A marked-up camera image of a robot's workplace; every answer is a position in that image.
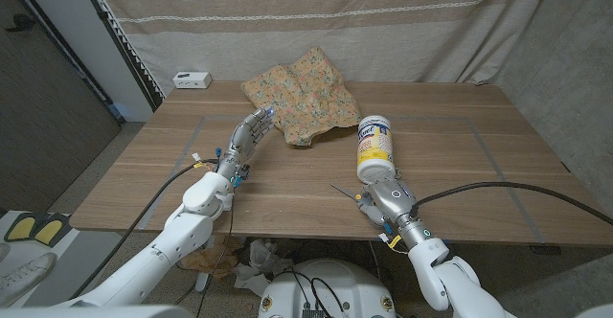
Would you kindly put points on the white yellow wipes canister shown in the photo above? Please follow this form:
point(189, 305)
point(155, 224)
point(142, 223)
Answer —
point(376, 145)

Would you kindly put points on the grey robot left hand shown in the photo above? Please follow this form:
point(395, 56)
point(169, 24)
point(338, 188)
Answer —
point(244, 141)

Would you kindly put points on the crumpled white paper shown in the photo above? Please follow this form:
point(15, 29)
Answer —
point(263, 256)

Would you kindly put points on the white power strip box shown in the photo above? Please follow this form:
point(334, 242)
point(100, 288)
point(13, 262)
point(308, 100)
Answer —
point(191, 80)

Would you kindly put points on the yellow black foot pad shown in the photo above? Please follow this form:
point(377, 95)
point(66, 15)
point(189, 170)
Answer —
point(21, 228)
point(53, 227)

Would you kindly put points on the beige striped curtain backdrop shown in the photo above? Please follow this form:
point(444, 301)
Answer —
point(335, 21)

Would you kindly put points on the white sneaker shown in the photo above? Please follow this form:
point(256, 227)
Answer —
point(26, 275)

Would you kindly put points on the floral patterned cloth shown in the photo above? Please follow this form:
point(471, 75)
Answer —
point(311, 93)

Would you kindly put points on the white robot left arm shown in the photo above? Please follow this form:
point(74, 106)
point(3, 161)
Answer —
point(177, 232)

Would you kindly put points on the metal table leg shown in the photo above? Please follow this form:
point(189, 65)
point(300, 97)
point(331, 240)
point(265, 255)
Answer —
point(203, 282)

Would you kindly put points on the perforated metal rail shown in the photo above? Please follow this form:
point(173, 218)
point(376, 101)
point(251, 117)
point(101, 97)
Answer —
point(125, 50)

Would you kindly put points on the grey scissors with tan grips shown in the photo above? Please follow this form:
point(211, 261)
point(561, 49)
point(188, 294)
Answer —
point(345, 191)

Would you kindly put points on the crumpled brown paper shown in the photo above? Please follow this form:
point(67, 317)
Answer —
point(206, 260)

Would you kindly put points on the dark grey door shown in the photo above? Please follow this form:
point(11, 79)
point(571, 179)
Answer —
point(48, 117)

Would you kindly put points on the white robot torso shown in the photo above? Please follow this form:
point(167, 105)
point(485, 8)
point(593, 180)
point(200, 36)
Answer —
point(345, 284)

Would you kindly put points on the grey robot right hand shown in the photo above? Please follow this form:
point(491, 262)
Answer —
point(392, 198)

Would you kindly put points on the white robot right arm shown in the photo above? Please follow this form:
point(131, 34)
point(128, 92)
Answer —
point(455, 284)

